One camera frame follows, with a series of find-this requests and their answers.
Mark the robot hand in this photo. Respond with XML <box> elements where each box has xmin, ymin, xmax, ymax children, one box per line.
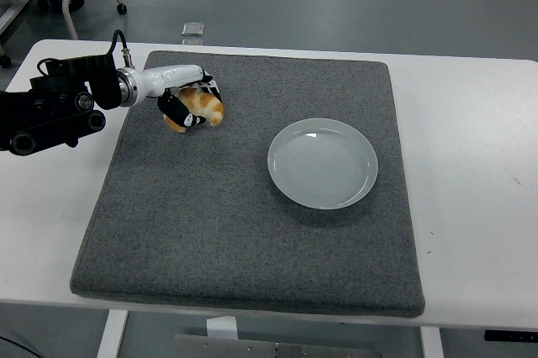
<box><xmin>136</xmin><ymin>63</ymin><xmax>224</xmax><ymax>130</ymax></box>

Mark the croissant bread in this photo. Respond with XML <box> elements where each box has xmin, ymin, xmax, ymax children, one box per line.
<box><xmin>164</xmin><ymin>88</ymin><xmax>225</xmax><ymax>134</ymax></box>

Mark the grey round plate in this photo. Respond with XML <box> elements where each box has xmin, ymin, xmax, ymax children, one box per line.
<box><xmin>267</xmin><ymin>117</ymin><xmax>379</xmax><ymax>210</ymax></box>

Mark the grey metal plate with screws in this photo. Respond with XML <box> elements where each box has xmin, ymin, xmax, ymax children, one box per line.
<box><xmin>173</xmin><ymin>334</ymin><xmax>383</xmax><ymax>358</ymax></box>

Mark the silver floor socket cover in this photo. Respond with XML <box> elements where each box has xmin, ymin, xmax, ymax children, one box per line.
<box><xmin>181</xmin><ymin>21</ymin><xmax>206</xmax><ymax>38</ymax></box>

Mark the grey felt mat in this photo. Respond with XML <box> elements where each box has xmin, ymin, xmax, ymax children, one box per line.
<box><xmin>69</xmin><ymin>50</ymin><xmax>426</xmax><ymax>319</ymax></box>

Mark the white table leg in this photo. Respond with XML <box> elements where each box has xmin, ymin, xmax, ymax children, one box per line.
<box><xmin>96</xmin><ymin>309</ymin><xmax>129</xmax><ymax>358</ymax></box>
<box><xmin>419</xmin><ymin>326</ymin><xmax>445</xmax><ymax>358</ymax></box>

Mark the black table control box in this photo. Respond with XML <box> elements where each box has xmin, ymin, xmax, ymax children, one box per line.
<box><xmin>483</xmin><ymin>329</ymin><xmax>538</xmax><ymax>343</ymax></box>

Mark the white bracket under table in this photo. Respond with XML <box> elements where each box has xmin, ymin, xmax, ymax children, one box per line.
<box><xmin>205</xmin><ymin>316</ymin><xmax>240</xmax><ymax>340</ymax></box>

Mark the black floor cable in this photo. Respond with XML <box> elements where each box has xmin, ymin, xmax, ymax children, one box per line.
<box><xmin>0</xmin><ymin>334</ymin><xmax>39</xmax><ymax>358</ymax></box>

